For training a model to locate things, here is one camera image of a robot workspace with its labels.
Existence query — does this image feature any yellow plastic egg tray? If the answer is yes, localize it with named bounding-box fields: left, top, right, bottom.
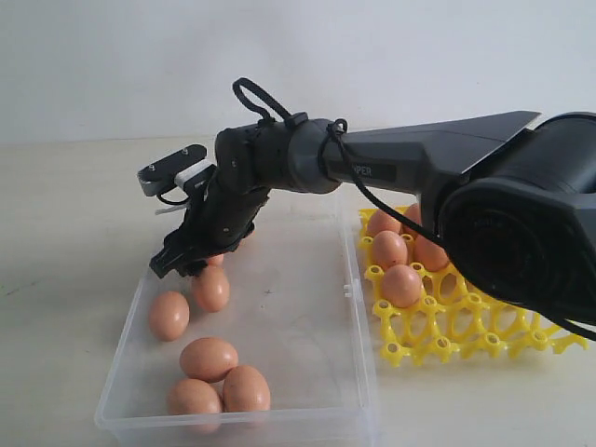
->
left=359, top=209, right=589, bottom=367

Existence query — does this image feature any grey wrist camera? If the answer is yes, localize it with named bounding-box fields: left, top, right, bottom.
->
left=137, top=144, right=215, bottom=196

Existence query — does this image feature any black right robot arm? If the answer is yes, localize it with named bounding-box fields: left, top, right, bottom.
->
left=150, top=111, right=595, bottom=333

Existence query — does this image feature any black cable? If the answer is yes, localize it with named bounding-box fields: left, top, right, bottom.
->
left=231, top=77, right=596, bottom=344

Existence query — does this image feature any brown egg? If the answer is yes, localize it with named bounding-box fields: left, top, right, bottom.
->
left=381, top=264, right=423, bottom=308
left=179, top=337, right=238, bottom=383
left=148, top=291, right=190, bottom=342
left=413, top=236, right=450, bottom=272
left=366, top=210, right=401, bottom=237
left=191, top=265, right=230, bottom=313
left=166, top=378, right=224, bottom=415
left=402, top=203, right=421, bottom=238
left=371, top=230, right=409, bottom=270
left=223, top=365, right=271, bottom=413
left=205, top=253, right=224, bottom=265

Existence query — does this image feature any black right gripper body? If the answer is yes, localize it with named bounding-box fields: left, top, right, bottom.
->
left=162, top=167, right=270, bottom=261

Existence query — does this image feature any clear plastic container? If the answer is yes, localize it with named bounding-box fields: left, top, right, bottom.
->
left=95, top=190, right=379, bottom=446

